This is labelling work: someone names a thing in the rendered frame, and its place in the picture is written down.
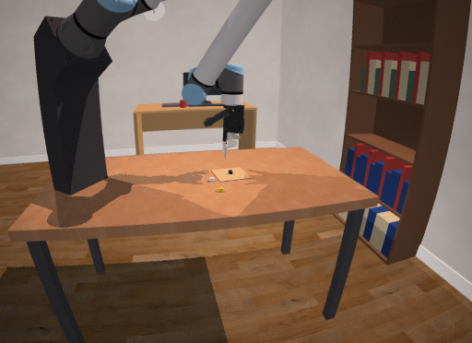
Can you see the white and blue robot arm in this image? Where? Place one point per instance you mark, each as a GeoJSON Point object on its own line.
{"type": "Point", "coordinates": [84, 34]}

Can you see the light orange mat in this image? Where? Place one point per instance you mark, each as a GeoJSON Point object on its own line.
{"type": "Point", "coordinates": [224, 176]}

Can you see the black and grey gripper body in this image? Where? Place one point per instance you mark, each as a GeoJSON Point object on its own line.
{"type": "Point", "coordinates": [234, 120]}

